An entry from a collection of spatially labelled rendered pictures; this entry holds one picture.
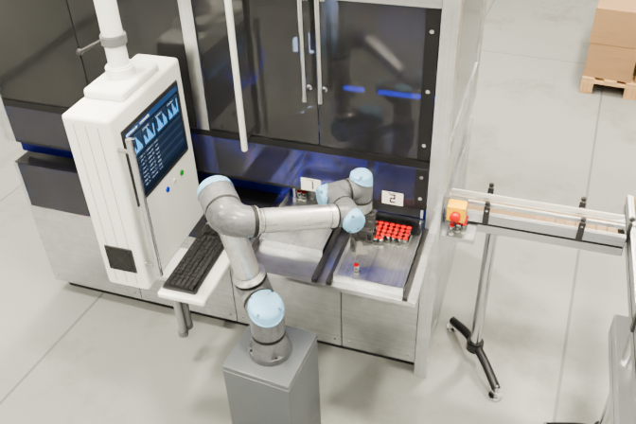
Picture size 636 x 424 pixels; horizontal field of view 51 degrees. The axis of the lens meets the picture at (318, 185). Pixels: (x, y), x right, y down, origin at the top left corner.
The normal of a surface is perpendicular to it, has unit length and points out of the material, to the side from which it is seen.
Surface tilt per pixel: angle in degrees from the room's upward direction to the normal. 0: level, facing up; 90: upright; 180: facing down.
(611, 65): 90
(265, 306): 7
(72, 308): 0
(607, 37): 90
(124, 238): 90
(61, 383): 0
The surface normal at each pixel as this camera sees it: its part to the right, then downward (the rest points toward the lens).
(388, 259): -0.04, -0.81
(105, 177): -0.29, 0.56
